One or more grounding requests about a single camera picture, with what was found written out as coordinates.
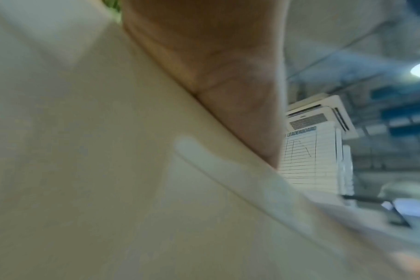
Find person's right hand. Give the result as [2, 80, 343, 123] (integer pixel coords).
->
[391, 250, 420, 280]

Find person's left hand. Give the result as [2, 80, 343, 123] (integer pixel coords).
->
[121, 0, 288, 169]

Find white sheets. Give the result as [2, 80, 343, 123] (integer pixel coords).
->
[173, 135, 420, 280]

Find artificial green hedge panel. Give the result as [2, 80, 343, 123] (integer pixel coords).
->
[102, 0, 124, 13]

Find white ceiling air conditioner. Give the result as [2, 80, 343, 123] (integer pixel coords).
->
[286, 93, 359, 139]

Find white lined board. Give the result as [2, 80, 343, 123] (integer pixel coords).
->
[278, 125, 343, 198]

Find black metal shelf frame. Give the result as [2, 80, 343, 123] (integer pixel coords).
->
[340, 193, 412, 228]

